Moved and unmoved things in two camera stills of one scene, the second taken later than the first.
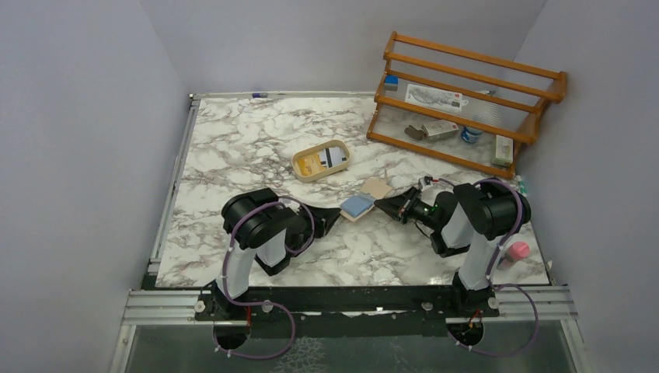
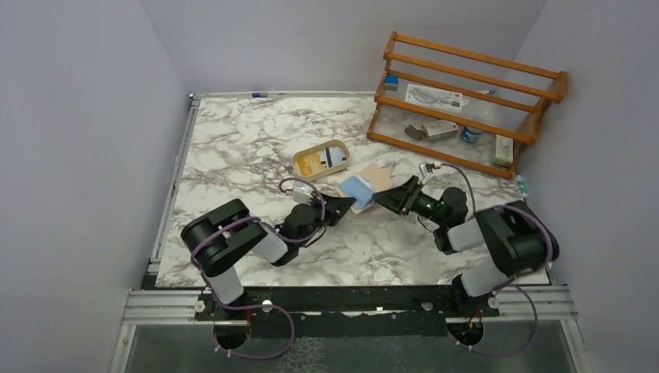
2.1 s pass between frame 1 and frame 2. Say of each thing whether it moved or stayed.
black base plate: stayed
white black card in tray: stayed
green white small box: stayed
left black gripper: moved
